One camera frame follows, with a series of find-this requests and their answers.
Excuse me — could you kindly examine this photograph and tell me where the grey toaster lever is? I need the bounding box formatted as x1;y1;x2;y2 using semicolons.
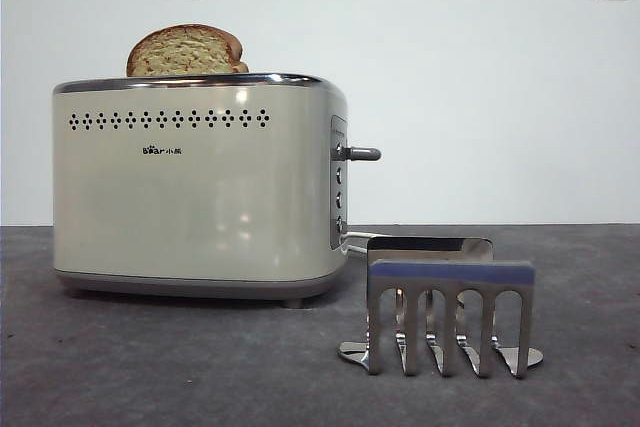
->
343;145;383;163

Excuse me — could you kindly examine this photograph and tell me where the brown-crusted bread slice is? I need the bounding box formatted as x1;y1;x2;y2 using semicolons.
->
125;25;250;79

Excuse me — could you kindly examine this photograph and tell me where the cream two-slot toaster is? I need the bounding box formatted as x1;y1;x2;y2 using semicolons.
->
51;71;350;309

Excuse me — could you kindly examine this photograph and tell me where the stainless steel toast rack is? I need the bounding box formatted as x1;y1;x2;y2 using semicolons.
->
337;235;545;380

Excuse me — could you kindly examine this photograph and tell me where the white toaster power cord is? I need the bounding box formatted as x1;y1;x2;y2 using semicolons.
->
345;230;374;256

